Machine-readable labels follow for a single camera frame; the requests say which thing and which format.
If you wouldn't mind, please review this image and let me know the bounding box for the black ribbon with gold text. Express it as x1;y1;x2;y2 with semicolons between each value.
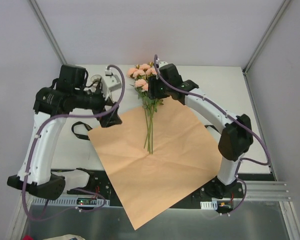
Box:
71;121;222;141

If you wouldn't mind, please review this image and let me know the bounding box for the green and orange wrapping paper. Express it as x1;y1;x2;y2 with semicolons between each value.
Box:
88;98;222;229

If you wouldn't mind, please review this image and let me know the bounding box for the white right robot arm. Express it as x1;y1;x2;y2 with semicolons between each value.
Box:
148;62;253;199

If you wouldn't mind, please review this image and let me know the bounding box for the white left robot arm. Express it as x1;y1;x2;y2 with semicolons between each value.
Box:
7;64;125;201

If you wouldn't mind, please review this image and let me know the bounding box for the white ribbed ceramic vase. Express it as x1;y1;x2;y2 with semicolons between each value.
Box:
89;74;103;87

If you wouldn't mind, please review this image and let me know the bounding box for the pink artificial flower bunch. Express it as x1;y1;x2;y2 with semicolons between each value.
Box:
126;62;164;154

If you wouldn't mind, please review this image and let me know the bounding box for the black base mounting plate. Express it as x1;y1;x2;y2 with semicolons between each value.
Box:
66;170;245;208

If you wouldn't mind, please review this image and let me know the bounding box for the beige cloth at bottom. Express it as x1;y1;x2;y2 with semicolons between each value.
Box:
44;234;85;240

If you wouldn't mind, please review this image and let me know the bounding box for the red object at bottom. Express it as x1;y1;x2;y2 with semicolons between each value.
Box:
21;234;36;240

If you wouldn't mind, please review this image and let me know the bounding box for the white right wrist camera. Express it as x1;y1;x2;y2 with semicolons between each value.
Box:
155;58;169;69

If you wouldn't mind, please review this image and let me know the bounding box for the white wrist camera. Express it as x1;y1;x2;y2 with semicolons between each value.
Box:
155;58;169;69
101;69;122;100

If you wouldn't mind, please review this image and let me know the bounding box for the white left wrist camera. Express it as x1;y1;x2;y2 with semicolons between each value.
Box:
101;69;122;100

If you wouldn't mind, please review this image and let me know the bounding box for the left aluminium corner post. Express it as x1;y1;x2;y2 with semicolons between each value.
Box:
27;0;68;65

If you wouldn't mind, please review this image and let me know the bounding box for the aluminium corner post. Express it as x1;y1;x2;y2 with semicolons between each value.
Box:
27;0;68;65
242;0;293;76

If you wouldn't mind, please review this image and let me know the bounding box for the left white cable duct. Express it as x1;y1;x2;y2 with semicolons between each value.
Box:
31;196;103;208

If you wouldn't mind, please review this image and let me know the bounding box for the white cable duct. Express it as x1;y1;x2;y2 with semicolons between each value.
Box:
200;198;235;210
31;196;103;208

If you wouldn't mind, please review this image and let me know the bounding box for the right white cable duct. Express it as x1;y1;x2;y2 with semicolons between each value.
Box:
200;198;235;210

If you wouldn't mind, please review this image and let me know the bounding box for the right aluminium corner post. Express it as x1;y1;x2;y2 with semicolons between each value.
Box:
242;0;293;76

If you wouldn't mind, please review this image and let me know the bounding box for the aluminium frame rail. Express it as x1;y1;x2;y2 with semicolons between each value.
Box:
21;174;292;201

